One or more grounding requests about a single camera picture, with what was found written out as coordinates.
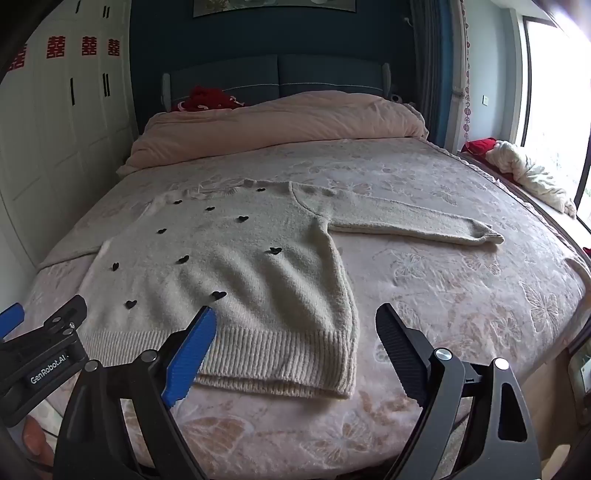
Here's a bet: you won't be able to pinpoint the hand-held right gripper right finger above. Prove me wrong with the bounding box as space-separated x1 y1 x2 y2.
375 304 543 480

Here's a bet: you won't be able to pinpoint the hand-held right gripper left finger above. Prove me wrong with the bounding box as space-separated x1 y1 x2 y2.
53 305 218 480

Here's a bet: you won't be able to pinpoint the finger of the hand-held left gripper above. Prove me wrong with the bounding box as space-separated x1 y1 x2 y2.
0 302 27 342
0 294 88 346

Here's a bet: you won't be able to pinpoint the cream knit sweater black hearts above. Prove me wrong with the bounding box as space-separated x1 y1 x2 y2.
78 178 505 400

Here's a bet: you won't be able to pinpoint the person's left hand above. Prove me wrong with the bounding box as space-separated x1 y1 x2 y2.
22 414 54 468

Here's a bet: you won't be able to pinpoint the butterfly print bedspread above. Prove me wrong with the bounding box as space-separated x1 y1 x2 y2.
28 134 589 480

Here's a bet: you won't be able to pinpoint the small grey device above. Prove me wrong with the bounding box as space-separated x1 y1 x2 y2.
568 351 591 407

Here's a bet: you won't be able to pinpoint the white wardrobe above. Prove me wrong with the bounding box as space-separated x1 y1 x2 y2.
0 0 139 268

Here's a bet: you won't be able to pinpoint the red cloth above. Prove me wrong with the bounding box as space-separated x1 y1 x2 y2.
464 137 499 162

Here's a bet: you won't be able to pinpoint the white crumpled cloth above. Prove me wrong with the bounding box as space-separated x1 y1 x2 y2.
485 141 578 217

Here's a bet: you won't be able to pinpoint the pink duvet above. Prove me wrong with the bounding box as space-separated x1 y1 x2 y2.
116 90 428 176

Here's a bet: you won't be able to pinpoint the red pillow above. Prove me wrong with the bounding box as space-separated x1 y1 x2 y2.
172 85 252 113

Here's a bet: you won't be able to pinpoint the dark curtain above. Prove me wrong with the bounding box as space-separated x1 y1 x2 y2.
411 0 455 153

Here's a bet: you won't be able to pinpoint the blue padded headboard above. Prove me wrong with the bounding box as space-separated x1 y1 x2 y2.
161 53 393 109

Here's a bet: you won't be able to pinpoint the window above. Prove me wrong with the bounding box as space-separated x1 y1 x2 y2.
522 14 591 217

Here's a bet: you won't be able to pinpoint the black cable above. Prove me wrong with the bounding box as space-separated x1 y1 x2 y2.
25 455 58 476

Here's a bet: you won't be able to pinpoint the red bead string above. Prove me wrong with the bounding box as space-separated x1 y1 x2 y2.
459 0 474 144

